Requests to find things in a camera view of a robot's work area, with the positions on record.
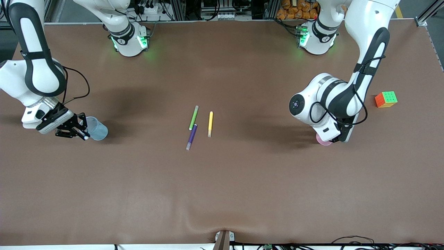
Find light blue mesh cup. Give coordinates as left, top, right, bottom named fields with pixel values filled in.
left=83, top=116, right=109, bottom=141

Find colourful puzzle cube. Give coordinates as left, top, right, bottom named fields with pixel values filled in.
left=375, top=91, right=398, bottom=108

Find aluminium frame post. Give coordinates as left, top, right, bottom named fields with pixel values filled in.
left=265, top=0, right=278, bottom=19
left=172, top=0, right=186, bottom=20

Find green marker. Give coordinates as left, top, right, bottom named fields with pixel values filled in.
left=189, top=106, right=199, bottom=131

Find aluminium corner frame rail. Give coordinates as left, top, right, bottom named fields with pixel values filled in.
left=415, top=0, right=444, bottom=27

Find black loose cable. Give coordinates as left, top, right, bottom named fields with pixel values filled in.
left=331, top=235, right=444, bottom=250

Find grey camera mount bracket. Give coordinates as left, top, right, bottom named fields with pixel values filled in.
left=212, top=230, right=235, bottom=250

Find white power strip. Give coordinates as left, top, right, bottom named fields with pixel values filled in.
left=137, top=2, right=163, bottom=14

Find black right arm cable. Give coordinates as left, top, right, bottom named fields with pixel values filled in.
left=62, top=66, right=91, bottom=106

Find orange snack bags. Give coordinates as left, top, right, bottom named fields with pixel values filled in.
left=276, top=0, right=319, bottom=20

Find purple marker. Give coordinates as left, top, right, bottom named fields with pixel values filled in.
left=186, top=124, right=198, bottom=151

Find white desk lamp stand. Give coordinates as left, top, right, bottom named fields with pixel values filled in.
left=22, top=105, right=46, bottom=130

